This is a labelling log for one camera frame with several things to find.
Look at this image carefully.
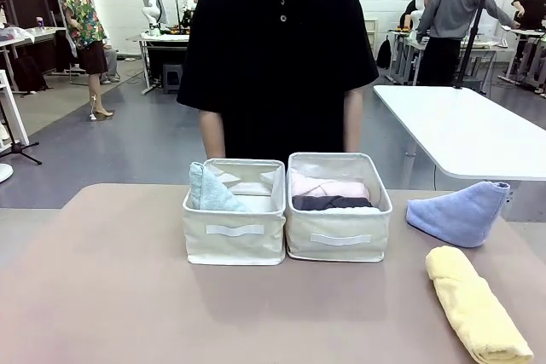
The pink towel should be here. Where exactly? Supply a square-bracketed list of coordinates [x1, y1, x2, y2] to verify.
[290, 171, 370, 200]

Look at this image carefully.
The light blue towel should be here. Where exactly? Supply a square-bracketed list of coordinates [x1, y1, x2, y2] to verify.
[189, 162, 253, 212]

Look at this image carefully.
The dark grey towel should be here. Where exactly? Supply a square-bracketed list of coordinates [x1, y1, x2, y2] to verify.
[292, 194, 375, 212]

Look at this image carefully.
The person's right forearm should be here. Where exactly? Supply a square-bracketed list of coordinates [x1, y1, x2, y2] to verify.
[199, 108, 226, 160]

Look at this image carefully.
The person's left forearm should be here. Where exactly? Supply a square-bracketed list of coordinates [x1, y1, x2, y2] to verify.
[343, 84, 364, 154]

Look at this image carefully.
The cream fabric storage bin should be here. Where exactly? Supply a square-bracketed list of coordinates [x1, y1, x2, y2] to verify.
[284, 151, 393, 263]
[182, 158, 287, 266]

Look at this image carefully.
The person in black shirt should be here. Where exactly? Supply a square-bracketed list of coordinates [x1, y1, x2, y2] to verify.
[177, 0, 380, 165]

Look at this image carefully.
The grey plastic stool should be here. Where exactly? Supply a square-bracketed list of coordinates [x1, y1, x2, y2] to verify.
[161, 63, 184, 95]

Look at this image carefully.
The black backpack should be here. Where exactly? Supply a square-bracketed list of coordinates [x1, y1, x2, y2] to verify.
[376, 38, 392, 70]

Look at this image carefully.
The white background workbench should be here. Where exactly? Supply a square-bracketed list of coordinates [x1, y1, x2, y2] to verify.
[136, 32, 191, 95]

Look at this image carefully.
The white table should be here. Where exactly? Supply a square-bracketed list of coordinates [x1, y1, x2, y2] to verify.
[373, 84, 546, 189]

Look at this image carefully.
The periwinkle blue towel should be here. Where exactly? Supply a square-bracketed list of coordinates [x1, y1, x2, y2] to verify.
[405, 182, 512, 249]

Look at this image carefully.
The person in grey sweater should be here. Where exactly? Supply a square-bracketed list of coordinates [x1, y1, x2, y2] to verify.
[415, 0, 520, 87]

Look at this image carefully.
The person in floral shirt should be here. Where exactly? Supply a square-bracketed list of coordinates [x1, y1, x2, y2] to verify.
[54, 0, 117, 123]

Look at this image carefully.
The yellow rolled towel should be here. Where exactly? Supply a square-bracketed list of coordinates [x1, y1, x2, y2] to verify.
[425, 246, 535, 363]

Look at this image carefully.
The black floor stand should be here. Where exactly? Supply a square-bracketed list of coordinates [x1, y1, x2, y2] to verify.
[0, 99, 44, 166]

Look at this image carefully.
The black bag on floor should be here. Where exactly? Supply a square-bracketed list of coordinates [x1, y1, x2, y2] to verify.
[11, 55, 49, 95]

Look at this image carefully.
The seated person in black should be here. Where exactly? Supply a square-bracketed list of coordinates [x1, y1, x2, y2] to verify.
[511, 0, 546, 95]

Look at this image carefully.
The black camera tripod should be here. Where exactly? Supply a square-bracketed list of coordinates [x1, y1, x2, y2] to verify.
[452, 0, 492, 91]

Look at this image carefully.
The white shelf frame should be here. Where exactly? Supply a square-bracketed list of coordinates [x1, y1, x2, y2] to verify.
[0, 68, 31, 153]

